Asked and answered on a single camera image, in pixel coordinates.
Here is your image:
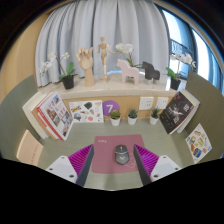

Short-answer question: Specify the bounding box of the black horse figurine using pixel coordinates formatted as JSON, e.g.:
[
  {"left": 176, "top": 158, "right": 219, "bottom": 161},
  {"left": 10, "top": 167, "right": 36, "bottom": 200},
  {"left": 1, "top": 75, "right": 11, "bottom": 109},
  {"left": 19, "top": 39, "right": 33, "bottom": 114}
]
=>
[{"left": 141, "top": 61, "right": 161, "bottom": 83}]

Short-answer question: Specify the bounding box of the window with dark frame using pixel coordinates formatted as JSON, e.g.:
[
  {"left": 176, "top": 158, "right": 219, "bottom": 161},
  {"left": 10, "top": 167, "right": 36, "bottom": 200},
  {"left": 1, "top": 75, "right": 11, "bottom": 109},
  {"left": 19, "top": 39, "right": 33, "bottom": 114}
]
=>
[{"left": 156, "top": 6, "right": 224, "bottom": 94}]

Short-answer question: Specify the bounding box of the white stone ledge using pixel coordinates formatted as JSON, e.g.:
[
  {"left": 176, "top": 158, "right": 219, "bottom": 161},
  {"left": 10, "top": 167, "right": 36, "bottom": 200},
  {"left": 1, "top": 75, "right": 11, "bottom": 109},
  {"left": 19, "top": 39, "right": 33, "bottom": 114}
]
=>
[{"left": 37, "top": 74, "right": 178, "bottom": 99}]

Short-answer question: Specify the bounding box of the white wall socket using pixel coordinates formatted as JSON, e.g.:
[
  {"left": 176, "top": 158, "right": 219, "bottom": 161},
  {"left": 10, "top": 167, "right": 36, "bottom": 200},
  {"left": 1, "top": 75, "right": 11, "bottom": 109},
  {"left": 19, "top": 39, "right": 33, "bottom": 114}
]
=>
[
  {"left": 138, "top": 96, "right": 155, "bottom": 111},
  {"left": 155, "top": 96, "right": 170, "bottom": 110}
]

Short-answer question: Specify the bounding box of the small succulent in white pot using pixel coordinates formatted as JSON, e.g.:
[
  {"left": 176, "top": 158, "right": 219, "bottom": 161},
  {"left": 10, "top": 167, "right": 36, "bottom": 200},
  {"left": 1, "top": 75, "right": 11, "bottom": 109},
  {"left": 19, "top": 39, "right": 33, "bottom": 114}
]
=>
[
  {"left": 109, "top": 109, "right": 122, "bottom": 127},
  {"left": 127, "top": 108, "right": 139, "bottom": 126},
  {"left": 148, "top": 107, "right": 161, "bottom": 126}
]

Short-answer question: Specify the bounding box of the beige card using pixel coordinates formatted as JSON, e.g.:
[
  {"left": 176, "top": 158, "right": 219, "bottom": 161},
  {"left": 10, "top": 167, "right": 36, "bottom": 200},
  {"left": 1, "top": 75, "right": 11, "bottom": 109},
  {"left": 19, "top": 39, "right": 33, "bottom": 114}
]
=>
[{"left": 15, "top": 129, "right": 44, "bottom": 167}]

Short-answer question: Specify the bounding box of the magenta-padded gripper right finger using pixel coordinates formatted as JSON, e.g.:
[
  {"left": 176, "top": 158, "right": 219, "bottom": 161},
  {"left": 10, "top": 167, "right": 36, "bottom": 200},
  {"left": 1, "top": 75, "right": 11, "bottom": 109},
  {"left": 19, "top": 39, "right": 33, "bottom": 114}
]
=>
[{"left": 133, "top": 143, "right": 183, "bottom": 186}]

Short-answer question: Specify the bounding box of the food sticker sheet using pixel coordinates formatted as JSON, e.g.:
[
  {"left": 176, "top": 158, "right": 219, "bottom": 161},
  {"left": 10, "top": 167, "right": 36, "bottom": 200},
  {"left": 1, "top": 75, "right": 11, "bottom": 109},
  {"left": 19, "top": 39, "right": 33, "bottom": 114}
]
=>
[{"left": 185, "top": 122, "right": 213, "bottom": 164}]

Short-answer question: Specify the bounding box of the pink horse figurine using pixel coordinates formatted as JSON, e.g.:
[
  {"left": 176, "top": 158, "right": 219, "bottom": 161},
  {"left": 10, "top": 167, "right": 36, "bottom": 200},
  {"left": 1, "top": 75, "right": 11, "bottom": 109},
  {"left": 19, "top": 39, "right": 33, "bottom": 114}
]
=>
[{"left": 115, "top": 58, "right": 141, "bottom": 86}]

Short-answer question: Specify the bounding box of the pink mouse pad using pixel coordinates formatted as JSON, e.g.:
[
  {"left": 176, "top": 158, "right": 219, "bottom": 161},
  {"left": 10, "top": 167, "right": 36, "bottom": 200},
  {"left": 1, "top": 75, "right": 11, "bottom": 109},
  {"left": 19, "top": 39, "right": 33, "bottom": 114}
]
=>
[{"left": 91, "top": 134, "right": 147, "bottom": 175}]

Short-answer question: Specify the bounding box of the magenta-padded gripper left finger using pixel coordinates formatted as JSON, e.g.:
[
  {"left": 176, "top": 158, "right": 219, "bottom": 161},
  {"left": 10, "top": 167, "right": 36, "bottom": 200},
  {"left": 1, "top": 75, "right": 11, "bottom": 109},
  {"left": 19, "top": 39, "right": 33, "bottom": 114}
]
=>
[{"left": 45, "top": 143, "right": 95, "bottom": 187}]

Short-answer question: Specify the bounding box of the wooden artist mannequin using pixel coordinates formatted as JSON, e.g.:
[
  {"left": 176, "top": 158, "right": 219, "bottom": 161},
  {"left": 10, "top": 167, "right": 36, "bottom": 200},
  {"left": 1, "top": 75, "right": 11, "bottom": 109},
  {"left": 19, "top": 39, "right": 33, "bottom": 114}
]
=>
[{"left": 97, "top": 36, "right": 115, "bottom": 82}]

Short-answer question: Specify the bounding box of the grey computer mouse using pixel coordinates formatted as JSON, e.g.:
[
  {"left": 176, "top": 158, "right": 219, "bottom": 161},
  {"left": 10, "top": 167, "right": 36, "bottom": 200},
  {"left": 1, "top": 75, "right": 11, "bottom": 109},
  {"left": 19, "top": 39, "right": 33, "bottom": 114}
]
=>
[{"left": 114, "top": 144, "right": 130, "bottom": 165}]

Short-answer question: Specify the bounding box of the white orchid in black pot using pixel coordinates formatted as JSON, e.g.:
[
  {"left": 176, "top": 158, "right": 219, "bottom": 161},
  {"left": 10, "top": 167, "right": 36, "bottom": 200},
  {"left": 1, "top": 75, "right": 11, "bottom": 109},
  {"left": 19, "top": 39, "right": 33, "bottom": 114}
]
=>
[
  {"left": 165, "top": 53, "right": 197, "bottom": 91},
  {"left": 115, "top": 42, "right": 144, "bottom": 69},
  {"left": 38, "top": 51, "right": 77, "bottom": 90}
]

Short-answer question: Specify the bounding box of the wooden hand model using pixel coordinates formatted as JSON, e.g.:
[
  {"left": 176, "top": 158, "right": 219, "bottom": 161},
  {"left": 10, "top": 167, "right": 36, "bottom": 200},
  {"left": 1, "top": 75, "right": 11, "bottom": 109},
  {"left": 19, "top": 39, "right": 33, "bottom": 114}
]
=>
[{"left": 75, "top": 46, "right": 95, "bottom": 88}]

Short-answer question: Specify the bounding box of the white sticker sheet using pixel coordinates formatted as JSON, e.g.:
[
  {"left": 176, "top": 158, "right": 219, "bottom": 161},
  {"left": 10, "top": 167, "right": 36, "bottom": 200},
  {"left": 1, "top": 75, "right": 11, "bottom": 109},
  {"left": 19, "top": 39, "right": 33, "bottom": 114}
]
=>
[{"left": 68, "top": 99, "right": 105, "bottom": 124}]

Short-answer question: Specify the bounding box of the red and white magazine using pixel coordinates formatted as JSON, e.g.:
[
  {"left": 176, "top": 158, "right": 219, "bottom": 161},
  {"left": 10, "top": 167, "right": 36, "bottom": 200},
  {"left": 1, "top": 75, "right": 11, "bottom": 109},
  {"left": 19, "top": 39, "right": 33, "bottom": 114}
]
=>
[{"left": 35, "top": 91, "right": 75, "bottom": 141}]

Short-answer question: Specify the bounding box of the black book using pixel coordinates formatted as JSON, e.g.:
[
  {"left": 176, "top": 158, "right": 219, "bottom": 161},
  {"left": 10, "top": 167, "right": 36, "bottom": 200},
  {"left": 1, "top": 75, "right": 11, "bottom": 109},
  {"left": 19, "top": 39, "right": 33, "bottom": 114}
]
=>
[{"left": 159, "top": 91, "right": 195, "bottom": 135}]

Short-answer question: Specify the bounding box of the grey curtain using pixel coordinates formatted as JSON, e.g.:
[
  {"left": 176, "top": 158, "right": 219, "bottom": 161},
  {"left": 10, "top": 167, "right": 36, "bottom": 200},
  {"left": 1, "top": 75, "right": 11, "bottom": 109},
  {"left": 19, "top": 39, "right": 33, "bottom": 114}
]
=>
[{"left": 34, "top": 0, "right": 171, "bottom": 88}]

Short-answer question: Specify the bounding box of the round purple sticker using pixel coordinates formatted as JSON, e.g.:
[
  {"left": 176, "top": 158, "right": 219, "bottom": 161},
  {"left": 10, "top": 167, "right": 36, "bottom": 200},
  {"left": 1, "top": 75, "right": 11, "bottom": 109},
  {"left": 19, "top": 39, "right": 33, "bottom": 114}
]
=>
[{"left": 101, "top": 99, "right": 121, "bottom": 117}]

